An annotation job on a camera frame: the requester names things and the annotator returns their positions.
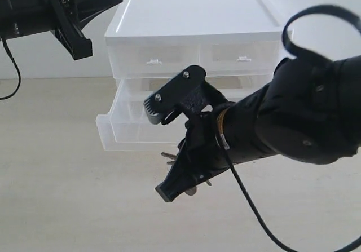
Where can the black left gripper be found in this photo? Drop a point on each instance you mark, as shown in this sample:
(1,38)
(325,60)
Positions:
(65,19)

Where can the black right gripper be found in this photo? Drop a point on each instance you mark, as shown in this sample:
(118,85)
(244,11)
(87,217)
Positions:
(201,157)

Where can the bunch of keys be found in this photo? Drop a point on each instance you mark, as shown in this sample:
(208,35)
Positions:
(182,177)

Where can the clear wide drawer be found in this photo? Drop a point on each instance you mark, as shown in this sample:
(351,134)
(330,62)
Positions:
(126,126)

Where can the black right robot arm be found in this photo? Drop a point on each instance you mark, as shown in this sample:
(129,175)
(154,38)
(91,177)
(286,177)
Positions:
(305,113)

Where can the clear top left drawer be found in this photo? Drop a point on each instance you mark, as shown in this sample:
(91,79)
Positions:
(133,61)

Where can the clear top right drawer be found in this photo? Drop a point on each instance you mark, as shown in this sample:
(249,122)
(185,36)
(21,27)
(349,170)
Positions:
(241,56)

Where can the white plastic drawer cabinet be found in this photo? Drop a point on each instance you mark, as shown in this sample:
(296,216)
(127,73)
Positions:
(195,22)

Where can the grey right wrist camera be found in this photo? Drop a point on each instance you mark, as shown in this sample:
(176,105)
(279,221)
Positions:
(188,92)

